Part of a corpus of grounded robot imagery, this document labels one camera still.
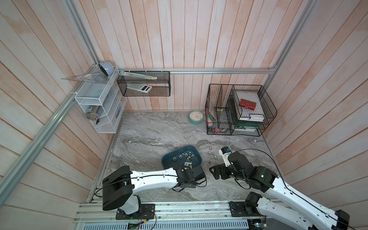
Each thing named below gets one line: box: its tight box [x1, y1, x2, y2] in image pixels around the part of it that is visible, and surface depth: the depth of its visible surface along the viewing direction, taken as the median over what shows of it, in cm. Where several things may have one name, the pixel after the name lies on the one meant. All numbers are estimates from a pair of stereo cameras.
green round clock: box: [187, 110, 205, 125], surface depth 116 cm
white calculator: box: [126, 83, 153, 94], surface depth 100 cm
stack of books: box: [228, 90, 265, 133], surface depth 98 cm
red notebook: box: [239, 98, 257, 111], surface depth 95 cm
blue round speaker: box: [98, 60, 115, 77], surface depth 85 cm
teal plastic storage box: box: [161, 145, 203, 170], surface depth 95 cm
